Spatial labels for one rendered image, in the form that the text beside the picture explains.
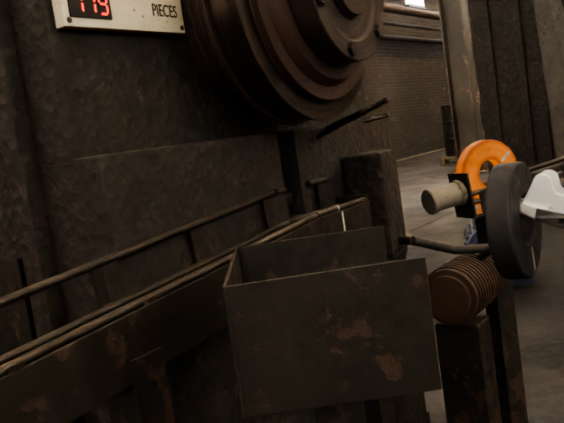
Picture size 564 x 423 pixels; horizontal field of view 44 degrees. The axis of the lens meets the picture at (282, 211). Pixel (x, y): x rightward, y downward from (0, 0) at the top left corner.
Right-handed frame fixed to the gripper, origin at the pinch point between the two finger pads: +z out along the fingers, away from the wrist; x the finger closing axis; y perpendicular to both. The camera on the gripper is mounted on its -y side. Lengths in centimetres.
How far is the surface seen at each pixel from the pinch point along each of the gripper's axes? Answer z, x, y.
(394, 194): 35, -46, -13
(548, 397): 4, -106, -78
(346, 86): 41, -29, 10
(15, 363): 38, 50, -16
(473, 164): 25, -66, -7
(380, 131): 49, -66, -3
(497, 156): 21, -71, -5
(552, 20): 61, -301, 32
